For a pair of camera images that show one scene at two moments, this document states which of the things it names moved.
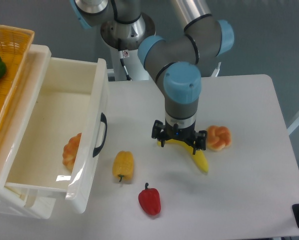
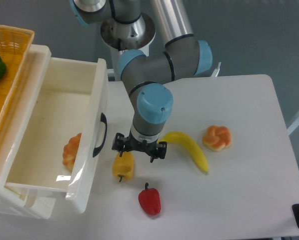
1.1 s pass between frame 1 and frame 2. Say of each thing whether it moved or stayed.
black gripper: moved
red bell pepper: stayed
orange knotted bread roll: stayed
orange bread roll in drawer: stayed
